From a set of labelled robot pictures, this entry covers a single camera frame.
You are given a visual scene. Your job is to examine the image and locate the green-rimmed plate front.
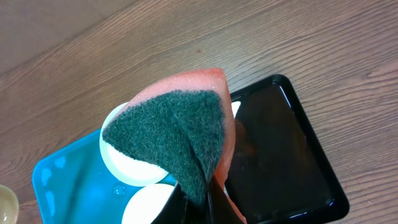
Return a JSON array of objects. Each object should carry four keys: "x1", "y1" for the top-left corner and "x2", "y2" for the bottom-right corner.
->
[{"x1": 121, "y1": 184, "x2": 174, "y2": 224}]

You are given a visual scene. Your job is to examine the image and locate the red and green sponge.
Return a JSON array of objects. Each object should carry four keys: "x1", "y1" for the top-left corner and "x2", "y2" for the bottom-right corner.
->
[{"x1": 102, "y1": 68, "x2": 246, "y2": 223}]

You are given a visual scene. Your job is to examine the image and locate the green-rimmed plate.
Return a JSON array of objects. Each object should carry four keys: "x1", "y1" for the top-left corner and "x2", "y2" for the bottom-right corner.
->
[
  {"x1": 121, "y1": 184, "x2": 174, "y2": 224},
  {"x1": 0, "y1": 185, "x2": 19, "y2": 224}
]

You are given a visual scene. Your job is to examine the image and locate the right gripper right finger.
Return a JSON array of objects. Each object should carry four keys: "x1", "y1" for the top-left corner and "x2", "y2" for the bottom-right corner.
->
[{"x1": 206, "y1": 176, "x2": 243, "y2": 224}]

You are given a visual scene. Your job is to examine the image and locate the teal plastic tray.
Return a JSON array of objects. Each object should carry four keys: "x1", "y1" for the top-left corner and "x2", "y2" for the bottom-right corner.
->
[{"x1": 32, "y1": 128, "x2": 178, "y2": 224}]

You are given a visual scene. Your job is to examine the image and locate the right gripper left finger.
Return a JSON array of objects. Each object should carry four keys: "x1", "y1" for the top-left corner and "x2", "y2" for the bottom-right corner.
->
[{"x1": 151, "y1": 184, "x2": 188, "y2": 224}]

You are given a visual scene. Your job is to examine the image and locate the black plastic tray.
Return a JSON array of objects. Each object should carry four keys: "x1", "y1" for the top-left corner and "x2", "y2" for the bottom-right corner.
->
[{"x1": 226, "y1": 75, "x2": 349, "y2": 223}]

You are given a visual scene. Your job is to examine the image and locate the blue-rimmed plate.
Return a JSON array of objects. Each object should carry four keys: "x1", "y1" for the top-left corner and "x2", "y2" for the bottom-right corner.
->
[{"x1": 99, "y1": 93, "x2": 240, "y2": 187}]

